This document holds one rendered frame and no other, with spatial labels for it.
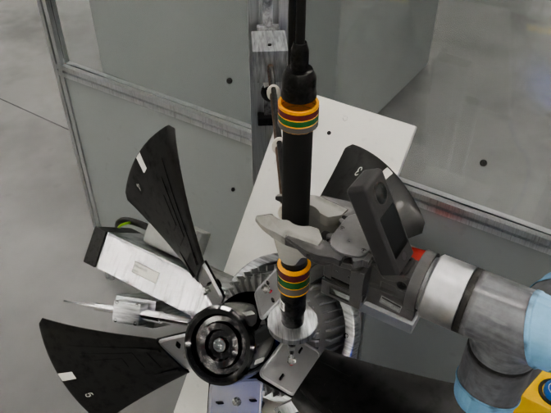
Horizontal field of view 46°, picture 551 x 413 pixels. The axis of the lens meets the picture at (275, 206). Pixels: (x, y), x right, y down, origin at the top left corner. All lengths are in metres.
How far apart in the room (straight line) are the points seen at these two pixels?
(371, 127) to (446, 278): 0.53
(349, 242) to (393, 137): 0.47
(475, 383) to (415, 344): 1.21
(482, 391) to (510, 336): 0.10
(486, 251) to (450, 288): 0.94
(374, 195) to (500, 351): 0.21
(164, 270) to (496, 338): 0.68
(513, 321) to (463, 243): 0.96
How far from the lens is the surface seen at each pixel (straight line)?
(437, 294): 0.71
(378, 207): 0.69
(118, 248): 1.28
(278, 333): 0.90
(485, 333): 0.71
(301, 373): 0.99
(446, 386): 1.01
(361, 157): 1.00
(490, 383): 0.77
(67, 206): 3.21
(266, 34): 1.36
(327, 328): 1.12
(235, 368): 0.98
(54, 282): 2.86
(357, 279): 0.74
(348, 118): 1.21
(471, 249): 1.66
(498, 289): 0.71
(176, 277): 1.20
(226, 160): 1.89
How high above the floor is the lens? 2.00
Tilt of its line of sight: 41 degrees down
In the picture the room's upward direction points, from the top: straight up
